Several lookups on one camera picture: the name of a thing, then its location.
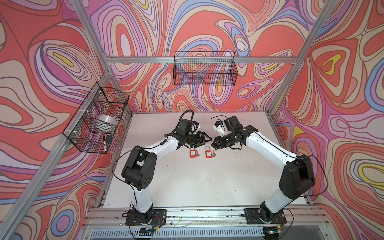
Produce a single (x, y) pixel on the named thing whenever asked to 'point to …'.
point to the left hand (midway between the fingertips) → (210, 140)
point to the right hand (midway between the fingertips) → (215, 147)
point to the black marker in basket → (105, 144)
